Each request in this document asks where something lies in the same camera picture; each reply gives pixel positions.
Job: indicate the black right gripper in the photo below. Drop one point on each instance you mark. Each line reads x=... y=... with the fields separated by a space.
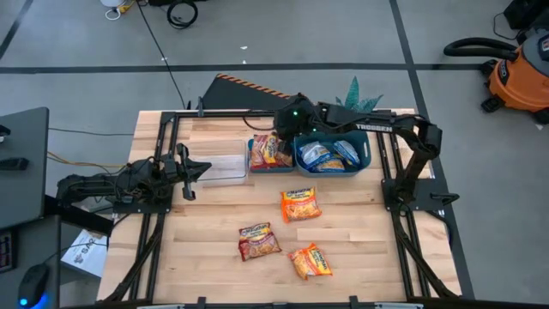
x=296 y=118

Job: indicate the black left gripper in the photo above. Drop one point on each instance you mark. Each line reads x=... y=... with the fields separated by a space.
x=185 y=171

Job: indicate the red Maruchan noodle packet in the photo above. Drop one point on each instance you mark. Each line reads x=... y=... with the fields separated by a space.
x=285 y=160
x=263 y=150
x=259 y=242

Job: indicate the blue Maruchan noodle packet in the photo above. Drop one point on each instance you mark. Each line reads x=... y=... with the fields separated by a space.
x=313 y=153
x=346 y=150

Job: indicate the orange Maruchan noodle packet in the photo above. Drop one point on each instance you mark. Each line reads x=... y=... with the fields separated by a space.
x=311 y=262
x=300 y=206

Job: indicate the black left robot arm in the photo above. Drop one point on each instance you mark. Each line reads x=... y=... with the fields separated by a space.
x=86 y=186

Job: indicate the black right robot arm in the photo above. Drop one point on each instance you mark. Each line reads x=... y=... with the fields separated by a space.
x=412 y=129

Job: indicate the small blue plastic bin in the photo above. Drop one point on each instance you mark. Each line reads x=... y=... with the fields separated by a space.
x=270 y=170

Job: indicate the clear plastic bin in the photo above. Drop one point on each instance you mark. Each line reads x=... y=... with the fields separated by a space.
x=227 y=169

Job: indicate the black mat with orange stripe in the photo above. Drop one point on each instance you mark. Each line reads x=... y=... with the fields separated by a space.
x=240 y=94

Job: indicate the large teal plastic bin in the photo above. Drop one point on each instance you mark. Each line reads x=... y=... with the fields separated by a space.
x=360 y=170

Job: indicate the teal artificial potted plant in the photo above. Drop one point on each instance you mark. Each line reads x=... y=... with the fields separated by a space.
x=355 y=96

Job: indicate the black metal beam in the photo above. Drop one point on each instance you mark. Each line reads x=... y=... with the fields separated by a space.
x=81 y=216

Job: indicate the white printed cardboard box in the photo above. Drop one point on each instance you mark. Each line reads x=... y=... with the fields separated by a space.
x=85 y=253

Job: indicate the low dark grey desk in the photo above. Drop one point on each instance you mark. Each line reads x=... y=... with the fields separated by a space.
x=40 y=244

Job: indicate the white device with yellow plug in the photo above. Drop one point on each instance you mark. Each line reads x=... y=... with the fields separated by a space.
x=115 y=6

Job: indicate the black computer mouse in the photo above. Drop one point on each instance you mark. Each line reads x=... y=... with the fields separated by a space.
x=33 y=285

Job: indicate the black keypad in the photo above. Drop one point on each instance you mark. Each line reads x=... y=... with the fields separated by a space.
x=6 y=253

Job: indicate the orange shop vacuum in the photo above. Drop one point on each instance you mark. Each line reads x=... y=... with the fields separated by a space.
x=521 y=81

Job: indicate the black case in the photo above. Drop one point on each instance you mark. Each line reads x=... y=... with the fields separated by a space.
x=527 y=13

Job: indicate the black aluminium frame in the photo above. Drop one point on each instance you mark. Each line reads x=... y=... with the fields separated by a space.
x=214 y=113

